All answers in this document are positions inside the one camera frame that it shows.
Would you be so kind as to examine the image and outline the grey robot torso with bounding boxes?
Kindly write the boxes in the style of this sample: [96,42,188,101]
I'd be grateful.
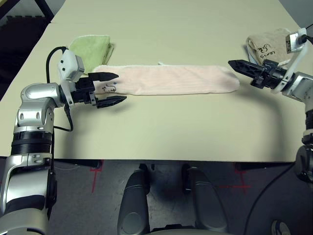
[149,223,203,235]

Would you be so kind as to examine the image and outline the thin white floor wire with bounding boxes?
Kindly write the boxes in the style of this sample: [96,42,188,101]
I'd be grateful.
[52,164,81,172]

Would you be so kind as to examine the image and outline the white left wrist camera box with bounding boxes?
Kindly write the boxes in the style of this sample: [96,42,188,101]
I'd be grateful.
[57,48,86,103]

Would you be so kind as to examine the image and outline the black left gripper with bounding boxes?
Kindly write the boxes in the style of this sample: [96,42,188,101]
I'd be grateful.
[70,71,128,110]

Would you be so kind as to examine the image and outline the folded beige towel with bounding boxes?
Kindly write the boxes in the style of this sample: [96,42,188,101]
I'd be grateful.
[246,27,298,69]

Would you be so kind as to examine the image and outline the thin black hanging cable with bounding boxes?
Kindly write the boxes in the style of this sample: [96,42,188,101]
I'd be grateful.
[246,163,298,235]

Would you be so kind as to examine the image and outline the grey robot left leg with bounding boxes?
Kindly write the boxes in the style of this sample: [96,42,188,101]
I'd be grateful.
[116,163,150,235]

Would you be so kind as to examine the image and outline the folded green towel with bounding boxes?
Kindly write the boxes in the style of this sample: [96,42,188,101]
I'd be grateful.
[69,35,115,74]

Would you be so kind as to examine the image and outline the black foam floor mats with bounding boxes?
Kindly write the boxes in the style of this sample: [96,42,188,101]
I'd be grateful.
[0,15,51,85]

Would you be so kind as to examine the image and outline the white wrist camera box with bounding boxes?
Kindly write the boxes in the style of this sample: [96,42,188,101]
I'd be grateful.
[57,48,86,103]
[272,28,309,94]

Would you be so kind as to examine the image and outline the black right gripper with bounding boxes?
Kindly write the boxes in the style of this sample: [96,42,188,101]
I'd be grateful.
[228,59,288,90]

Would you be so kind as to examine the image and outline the grey round floor object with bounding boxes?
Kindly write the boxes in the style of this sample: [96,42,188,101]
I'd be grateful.
[271,219,291,235]

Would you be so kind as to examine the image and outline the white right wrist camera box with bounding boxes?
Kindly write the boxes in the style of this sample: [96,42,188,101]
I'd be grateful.
[272,28,309,94]

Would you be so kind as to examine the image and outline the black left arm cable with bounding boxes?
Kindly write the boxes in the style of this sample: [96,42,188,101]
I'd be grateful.
[45,46,74,132]

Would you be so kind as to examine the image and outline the pink terry towel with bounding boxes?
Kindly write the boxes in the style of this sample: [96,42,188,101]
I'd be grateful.
[93,61,240,96]

